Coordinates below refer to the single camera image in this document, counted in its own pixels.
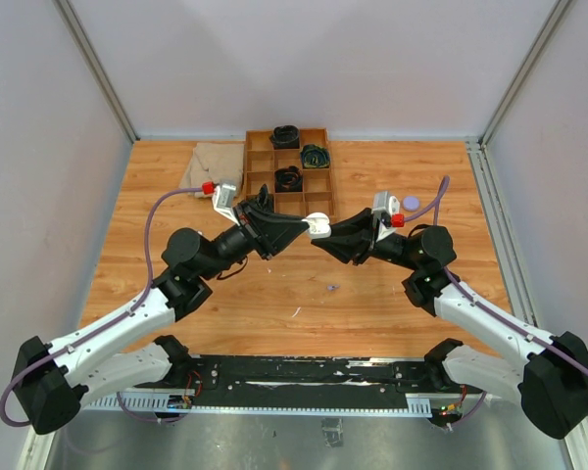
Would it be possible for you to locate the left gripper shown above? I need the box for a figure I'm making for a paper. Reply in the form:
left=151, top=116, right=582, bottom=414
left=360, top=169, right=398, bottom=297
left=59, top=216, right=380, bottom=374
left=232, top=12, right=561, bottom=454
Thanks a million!
left=199, top=200, right=310, bottom=281

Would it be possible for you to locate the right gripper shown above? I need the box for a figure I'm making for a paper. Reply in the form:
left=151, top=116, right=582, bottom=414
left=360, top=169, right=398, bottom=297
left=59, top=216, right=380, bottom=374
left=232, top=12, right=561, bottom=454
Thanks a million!
left=312, top=208, right=421, bottom=271

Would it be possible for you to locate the white earbud case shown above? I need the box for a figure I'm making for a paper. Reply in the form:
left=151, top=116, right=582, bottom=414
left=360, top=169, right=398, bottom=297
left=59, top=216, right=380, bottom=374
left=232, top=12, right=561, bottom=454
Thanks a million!
left=304, top=212, right=331, bottom=240

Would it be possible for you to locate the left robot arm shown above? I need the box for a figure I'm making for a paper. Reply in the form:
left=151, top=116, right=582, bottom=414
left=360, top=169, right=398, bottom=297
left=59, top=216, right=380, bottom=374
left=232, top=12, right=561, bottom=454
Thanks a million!
left=0, top=201, right=312, bottom=435

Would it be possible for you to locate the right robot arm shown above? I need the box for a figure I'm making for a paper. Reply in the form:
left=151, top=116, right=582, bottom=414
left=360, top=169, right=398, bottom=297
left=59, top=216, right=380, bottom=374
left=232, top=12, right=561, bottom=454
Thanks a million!
left=310, top=209, right=588, bottom=439

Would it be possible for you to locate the purple earbud case far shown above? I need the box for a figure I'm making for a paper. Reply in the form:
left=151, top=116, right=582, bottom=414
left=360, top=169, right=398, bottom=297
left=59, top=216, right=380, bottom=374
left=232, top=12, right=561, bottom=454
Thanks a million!
left=402, top=196, right=420, bottom=212

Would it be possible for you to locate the dark floral folded tie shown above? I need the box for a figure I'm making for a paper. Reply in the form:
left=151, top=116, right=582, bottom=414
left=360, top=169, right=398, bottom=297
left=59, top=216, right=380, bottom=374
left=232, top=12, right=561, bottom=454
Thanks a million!
left=248, top=184, right=274, bottom=212

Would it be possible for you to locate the black orange rolled tie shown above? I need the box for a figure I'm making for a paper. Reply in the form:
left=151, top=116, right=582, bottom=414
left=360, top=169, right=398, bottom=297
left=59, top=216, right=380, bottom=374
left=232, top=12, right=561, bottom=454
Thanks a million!
left=274, top=165, right=304, bottom=193

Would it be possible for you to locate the wooden compartment tray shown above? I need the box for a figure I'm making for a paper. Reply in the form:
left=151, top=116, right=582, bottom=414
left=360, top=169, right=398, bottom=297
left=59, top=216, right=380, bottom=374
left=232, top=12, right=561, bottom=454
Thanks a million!
left=241, top=128, right=337, bottom=220

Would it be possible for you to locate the blue yellow rolled tie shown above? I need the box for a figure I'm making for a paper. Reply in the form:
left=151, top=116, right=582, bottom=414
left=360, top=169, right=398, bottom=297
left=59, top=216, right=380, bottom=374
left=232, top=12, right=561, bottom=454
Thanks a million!
left=300, top=144, right=330, bottom=169

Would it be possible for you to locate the beige folded cloth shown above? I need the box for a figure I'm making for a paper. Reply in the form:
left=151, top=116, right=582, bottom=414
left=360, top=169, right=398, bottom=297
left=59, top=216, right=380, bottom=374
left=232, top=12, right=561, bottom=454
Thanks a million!
left=178, top=142, right=244, bottom=197

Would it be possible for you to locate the black rolled tie top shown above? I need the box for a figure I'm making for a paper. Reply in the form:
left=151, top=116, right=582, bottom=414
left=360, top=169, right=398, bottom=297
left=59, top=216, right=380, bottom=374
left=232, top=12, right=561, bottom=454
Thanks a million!
left=269, top=125, right=300, bottom=150

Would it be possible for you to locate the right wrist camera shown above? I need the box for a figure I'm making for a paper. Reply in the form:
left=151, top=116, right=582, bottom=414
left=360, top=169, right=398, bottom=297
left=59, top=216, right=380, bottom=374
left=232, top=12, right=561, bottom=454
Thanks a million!
left=371, top=191, right=400, bottom=229

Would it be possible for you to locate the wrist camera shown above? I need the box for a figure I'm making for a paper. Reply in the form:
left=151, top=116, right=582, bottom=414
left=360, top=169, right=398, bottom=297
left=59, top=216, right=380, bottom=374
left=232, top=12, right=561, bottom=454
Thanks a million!
left=212, top=182, right=238, bottom=224
left=371, top=191, right=400, bottom=229

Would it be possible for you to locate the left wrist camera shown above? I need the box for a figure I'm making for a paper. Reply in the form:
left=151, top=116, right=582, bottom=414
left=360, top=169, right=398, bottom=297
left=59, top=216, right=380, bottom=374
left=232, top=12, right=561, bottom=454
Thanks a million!
left=212, top=182, right=238, bottom=224

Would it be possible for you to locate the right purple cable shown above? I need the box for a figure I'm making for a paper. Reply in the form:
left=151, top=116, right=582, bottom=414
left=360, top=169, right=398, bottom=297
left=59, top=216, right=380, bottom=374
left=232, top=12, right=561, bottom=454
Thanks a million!
left=390, top=174, right=588, bottom=418

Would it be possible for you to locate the purple cable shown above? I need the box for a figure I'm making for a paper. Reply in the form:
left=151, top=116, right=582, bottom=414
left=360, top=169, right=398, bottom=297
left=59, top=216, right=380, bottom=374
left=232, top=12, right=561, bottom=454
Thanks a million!
left=390, top=174, right=588, bottom=418
left=0, top=180, right=217, bottom=430

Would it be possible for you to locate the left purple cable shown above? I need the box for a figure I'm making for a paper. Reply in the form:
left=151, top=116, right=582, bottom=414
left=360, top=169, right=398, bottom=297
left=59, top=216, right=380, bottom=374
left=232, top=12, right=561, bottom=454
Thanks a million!
left=0, top=180, right=217, bottom=430

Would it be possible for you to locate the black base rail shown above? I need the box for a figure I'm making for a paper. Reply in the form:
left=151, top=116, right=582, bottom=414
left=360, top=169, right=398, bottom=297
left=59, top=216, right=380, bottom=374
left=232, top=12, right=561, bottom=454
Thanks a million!
left=172, top=355, right=449, bottom=411

